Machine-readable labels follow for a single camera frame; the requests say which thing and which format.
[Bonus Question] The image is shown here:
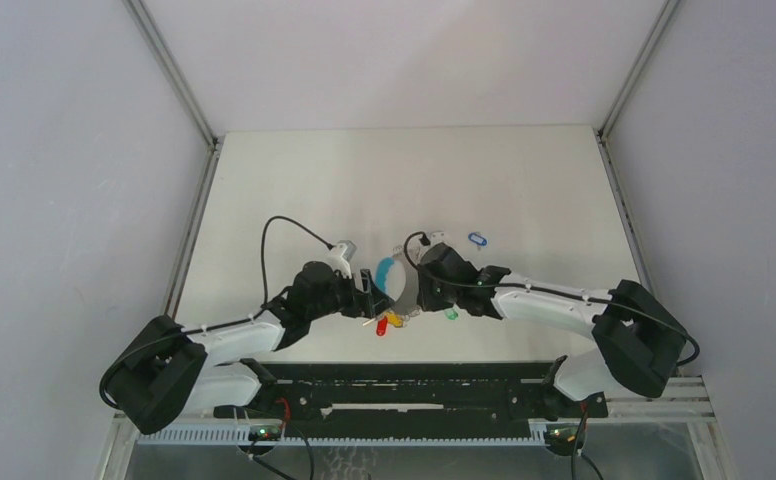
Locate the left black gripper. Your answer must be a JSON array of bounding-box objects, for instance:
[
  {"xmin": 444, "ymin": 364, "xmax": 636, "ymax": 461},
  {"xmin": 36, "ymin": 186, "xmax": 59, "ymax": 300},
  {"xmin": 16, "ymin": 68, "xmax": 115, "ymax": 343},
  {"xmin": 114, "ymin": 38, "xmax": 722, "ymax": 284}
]
[{"xmin": 307, "ymin": 267, "xmax": 393, "ymax": 321}]

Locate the right black camera cable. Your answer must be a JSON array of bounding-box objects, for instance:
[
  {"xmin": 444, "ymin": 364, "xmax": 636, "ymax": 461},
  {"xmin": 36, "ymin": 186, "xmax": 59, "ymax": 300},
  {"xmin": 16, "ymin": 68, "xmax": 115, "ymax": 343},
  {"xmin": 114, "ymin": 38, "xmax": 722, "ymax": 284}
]
[{"xmin": 403, "ymin": 231, "xmax": 701, "ymax": 368}]

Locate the blue key tag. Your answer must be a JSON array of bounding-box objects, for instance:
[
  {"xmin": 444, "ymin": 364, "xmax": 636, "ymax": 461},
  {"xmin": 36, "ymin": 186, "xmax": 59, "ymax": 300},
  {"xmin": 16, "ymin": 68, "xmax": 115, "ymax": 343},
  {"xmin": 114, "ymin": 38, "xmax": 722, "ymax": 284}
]
[{"xmin": 467, "ymin": 232, "xmax": 488, "ymax": 250}]

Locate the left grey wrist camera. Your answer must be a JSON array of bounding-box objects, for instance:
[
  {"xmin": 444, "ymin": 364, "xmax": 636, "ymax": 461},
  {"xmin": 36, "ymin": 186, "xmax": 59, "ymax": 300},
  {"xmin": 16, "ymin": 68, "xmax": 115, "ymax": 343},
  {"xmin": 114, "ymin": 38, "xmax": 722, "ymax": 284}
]
[{"xmin": 325, "ymin": 240, "xmax": 357, "ymax": 279}]

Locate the circuit board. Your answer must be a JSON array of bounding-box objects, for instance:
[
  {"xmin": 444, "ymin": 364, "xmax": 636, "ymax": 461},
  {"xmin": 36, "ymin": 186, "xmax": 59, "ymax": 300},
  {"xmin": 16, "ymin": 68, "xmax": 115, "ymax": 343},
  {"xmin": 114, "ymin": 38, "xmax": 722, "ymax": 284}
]
[
  {"xmin": 544, "ymin": 426, "xmax": 585, "ymax": 457},
  {"xmin": 248, "ymin": 425, "xmax": 284, "ymax": 443}
]

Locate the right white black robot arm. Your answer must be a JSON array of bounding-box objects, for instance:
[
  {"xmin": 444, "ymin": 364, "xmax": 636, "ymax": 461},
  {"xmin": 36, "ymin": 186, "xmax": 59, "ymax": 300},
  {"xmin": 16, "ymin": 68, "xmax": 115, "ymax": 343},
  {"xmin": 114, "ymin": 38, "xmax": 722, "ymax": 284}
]
[{"xmin": 401, "ymin": 231, "xmax": 700, "ymax": 416}]

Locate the left circuit board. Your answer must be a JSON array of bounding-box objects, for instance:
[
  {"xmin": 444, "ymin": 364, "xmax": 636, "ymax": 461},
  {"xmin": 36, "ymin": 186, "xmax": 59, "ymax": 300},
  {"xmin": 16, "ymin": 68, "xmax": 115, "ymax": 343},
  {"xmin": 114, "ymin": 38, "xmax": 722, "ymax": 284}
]
[{"xmin": 248, "ymin": 425, "xmax": 284, "ymax": 443}]

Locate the left aluminium frame post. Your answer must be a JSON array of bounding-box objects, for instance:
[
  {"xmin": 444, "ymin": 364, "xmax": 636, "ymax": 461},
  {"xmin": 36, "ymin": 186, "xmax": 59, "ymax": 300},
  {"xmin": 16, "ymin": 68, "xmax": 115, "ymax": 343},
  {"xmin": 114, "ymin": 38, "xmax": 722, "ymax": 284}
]
[{"xmin": 122, "ymin": 0, "xmax": 220, "ymax": 318}]

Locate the white slotted cable duct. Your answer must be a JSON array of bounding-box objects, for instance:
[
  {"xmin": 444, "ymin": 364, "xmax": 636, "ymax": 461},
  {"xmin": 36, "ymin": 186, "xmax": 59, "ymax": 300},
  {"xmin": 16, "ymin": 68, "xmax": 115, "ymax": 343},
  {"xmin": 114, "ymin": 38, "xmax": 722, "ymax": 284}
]
[{"xmin": 137, "ymin": 422, "xmax": 548, "ymax": 447}]

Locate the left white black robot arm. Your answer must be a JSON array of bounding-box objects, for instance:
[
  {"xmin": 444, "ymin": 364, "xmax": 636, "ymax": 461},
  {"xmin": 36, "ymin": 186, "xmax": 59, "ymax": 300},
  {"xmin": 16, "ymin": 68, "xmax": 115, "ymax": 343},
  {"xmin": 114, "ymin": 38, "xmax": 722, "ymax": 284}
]
[{"xmin": 98, "ymin": 261, "xmax": 394, "ymax": 434}]

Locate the aluminium frame post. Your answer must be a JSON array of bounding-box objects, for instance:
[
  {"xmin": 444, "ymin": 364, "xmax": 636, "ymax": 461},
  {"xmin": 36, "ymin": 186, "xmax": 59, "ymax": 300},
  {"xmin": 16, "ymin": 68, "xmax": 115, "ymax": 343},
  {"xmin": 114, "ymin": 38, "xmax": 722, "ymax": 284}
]
[
  {"xmin": 594, "ymin": 0, "xmax": 685, "ymax": 293},
  {"xmin": 122, "ymin": 0, "xmax": 220, "ymax": 318}
]

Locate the right circuit board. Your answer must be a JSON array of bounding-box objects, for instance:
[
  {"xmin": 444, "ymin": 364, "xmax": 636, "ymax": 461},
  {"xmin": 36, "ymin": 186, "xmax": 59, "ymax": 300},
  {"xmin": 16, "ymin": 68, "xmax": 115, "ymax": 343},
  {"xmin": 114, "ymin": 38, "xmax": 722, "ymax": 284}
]
[{"xmin": 544, "ymin": 426, "xmax": 585, "ymax": 457}]

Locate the right aluminium frame post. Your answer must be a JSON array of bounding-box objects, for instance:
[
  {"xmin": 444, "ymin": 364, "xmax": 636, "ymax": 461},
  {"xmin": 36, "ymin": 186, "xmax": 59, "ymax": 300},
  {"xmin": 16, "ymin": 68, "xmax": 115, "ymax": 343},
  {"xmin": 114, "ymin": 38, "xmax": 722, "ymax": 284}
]
[{"xmin": 594, "ymin": 0, "xmax": 685, "ymax": 293}]

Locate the large keyring with key tags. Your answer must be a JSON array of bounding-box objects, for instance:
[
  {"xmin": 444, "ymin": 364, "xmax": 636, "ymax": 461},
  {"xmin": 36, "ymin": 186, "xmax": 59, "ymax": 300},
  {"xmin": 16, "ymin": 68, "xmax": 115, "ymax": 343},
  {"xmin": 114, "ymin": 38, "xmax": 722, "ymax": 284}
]
[{"xmin": 363, "ymin": 257, "xmax": 421, "ymax": 337}]

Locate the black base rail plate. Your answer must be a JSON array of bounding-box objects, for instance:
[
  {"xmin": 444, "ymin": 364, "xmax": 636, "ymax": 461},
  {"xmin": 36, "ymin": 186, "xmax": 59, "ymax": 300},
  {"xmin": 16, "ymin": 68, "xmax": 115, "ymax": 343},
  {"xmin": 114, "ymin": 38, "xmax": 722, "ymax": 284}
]
[{"xmin": 213, "ymin": 362, "xmax": 609, "ymax": 437}]

